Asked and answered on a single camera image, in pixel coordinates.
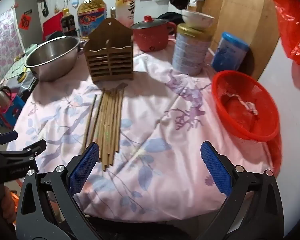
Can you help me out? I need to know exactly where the red electric pot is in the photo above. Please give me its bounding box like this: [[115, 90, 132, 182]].
[[130, 16, 177, 53]]

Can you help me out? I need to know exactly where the black clothes pile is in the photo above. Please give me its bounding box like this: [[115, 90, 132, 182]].
[[160, 12, 184, 23]]

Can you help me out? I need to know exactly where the grey door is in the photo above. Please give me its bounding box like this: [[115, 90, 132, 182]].
[[14, 0, 38, 53]]

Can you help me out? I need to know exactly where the blue plastic stool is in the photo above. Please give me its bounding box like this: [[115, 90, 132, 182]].
[[0, 96, 25, 128]]

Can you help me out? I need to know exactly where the brown slatted chopstick holder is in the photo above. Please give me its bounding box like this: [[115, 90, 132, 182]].
[[84, 17, 135, 83]]

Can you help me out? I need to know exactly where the pink floral curtain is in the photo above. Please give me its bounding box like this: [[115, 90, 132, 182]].
[[0, 9, 24, 80]]

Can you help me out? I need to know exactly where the white pink twisted cord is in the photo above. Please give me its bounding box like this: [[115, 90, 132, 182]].
[[225, 94, 259, 117]]

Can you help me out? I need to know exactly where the blue plastic container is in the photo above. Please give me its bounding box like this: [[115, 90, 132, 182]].
[[211, 32, 250, 72]]

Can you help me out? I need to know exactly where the floral pink bedsheet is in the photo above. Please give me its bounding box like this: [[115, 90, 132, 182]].
[[6, 39, 282, 222]]

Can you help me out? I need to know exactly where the dark soy sauce bottle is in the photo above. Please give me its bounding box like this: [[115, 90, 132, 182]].
[[61, 8, 78, 37]]

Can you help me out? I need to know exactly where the white ceramic bowl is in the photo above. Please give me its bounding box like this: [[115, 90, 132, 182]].
[[181, 9, 215, 29]]

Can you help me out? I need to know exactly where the clear bottle red cap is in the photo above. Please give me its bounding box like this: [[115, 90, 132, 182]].
[[115, 0, 137, 28]]

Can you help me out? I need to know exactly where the metal kettle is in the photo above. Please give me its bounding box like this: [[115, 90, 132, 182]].
[[0, 85, 12, 108]]

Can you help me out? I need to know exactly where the person's left hand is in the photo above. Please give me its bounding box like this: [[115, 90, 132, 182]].
[[1, 186, 17, 224]]

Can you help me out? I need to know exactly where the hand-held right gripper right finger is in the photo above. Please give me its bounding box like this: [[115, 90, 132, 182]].
[[200, 141, 285, 240]]

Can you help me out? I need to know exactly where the red plastic bag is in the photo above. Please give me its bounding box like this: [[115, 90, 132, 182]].
[[265, 0, 300, 65]]

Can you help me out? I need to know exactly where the black hanging bag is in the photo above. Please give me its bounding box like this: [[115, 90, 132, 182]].
[[37, 0, 49, 17]]

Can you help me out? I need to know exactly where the bundle of wooden chopsticks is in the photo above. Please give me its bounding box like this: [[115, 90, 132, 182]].
[[94, 83, 128, 172]]

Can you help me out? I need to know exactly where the milk powder can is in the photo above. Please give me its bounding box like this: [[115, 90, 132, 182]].
[[172, 23, 213, 76]]

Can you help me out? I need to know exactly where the red plastic basket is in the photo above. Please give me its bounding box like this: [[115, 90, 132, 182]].
[[212, 70, 281, 143]]

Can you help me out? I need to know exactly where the stainless steel basin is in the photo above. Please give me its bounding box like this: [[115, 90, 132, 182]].
[[24, 36, 81, 82]]

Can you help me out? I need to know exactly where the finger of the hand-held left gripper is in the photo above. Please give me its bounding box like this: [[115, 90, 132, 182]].
[[0, 131, 18, 153], [0, 140, 47, 160]]

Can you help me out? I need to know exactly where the red door sticker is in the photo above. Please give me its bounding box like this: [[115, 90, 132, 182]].
[[19, 14, 32, 30]]

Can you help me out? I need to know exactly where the glass pot lid red knob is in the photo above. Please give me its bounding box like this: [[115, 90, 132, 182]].
[[130, 16, 170, 30]]

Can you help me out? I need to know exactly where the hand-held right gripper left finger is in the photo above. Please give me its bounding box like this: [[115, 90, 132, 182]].
[[16, 142, 100, 240]]

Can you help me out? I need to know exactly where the cooking oil bottle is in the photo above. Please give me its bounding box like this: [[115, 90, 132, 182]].
[[77, 0, 108, 39]]

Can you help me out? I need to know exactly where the green checked tablecloth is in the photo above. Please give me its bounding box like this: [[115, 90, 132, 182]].
[[5, 55, 30, 80]]

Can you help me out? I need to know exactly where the spiral notebook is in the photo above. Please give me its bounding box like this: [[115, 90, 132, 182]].
[[21, 76, 38, 90]]

